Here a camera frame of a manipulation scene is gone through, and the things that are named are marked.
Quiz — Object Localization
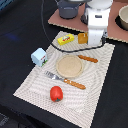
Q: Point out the light blue milk carton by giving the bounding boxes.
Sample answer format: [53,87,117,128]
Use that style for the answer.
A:
[31,48,47,66]

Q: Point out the yellow toy butter box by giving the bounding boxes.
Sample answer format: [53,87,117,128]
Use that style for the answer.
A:
[57,34,74,45]

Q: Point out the red toy tomato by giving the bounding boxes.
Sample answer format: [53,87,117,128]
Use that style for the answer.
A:
[50,86,63,102]

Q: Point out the yellow toy bread loaf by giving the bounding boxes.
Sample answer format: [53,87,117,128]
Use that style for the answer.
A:
[78,33,88,44]

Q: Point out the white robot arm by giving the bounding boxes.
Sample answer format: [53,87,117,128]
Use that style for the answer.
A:
[67,0,113,46]

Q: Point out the round wooden plate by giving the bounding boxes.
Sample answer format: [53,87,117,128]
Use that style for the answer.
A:
[56,55,84,78]

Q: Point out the woven beige placemat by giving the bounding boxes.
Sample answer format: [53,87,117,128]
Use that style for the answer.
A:
[14,31,114,128]

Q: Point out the grey toy cooking pot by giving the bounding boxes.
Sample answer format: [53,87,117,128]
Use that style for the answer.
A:
[55,0,82,19]

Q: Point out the beige bowl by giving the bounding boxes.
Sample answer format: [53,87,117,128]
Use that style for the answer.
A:
[119,5,128,30]

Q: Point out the toy fork wooden handle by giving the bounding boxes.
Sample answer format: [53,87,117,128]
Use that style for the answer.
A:
[45,71,86,90]

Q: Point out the toy knife wooden handle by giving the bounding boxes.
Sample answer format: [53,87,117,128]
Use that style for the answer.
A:
[61,49,99,64]

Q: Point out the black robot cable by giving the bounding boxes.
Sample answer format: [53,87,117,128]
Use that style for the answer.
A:
[40,0,108,54]

